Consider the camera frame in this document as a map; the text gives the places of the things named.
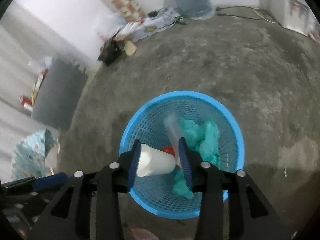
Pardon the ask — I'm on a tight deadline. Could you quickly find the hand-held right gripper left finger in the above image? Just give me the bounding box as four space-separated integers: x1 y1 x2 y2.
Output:
25 139 142 240

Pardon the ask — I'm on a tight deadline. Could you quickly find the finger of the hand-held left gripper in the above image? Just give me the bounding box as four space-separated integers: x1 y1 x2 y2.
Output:
1 172 68 196

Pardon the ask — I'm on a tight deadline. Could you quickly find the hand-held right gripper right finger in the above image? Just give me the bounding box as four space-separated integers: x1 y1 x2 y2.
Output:
177 137 292 240

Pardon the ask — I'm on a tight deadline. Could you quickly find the red packet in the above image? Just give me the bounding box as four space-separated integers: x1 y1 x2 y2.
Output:
160 145 176 157

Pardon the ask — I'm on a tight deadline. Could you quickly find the white paper cup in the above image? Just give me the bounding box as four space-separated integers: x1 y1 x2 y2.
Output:
136 143 177 177

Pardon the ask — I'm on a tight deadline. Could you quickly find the green plastic bag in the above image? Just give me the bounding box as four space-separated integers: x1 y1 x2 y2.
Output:
172 117 222 200

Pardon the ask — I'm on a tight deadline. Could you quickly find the clear plastic bottle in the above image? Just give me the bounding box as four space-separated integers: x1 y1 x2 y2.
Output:
164 115 182 160

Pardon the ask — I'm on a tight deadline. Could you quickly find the blue plastic basket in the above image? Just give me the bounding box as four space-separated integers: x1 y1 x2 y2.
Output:
119 91 245 220

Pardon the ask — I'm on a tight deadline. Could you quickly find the red bottle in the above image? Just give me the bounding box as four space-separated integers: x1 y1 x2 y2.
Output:
20 95 34 113

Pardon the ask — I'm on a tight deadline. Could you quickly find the grey cabinet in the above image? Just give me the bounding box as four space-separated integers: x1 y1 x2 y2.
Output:
31 56 89 130

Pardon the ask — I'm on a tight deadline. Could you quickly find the heap of yellow packets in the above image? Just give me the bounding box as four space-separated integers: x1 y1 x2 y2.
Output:
31 72 48 105

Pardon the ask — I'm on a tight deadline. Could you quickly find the white curtain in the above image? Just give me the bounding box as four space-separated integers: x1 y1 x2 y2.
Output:
0 22 54 178

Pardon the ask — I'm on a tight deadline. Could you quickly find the dark box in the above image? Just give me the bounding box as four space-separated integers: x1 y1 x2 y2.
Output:
97 31 125 67

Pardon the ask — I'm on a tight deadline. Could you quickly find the tan cardboard piece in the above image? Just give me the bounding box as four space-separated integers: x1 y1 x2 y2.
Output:
124 40 137 55

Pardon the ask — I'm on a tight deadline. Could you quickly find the white plastic bag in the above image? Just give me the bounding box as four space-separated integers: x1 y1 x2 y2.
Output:
29 56 53 71

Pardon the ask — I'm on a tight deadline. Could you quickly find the printed floor cloth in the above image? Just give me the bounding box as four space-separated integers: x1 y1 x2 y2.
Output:
119 7 188 42

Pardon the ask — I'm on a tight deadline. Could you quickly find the white water dispenser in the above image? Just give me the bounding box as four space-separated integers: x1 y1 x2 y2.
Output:
269 0 317 36

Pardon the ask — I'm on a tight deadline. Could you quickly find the black cable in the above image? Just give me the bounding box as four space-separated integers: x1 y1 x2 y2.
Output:
216 5 280 24

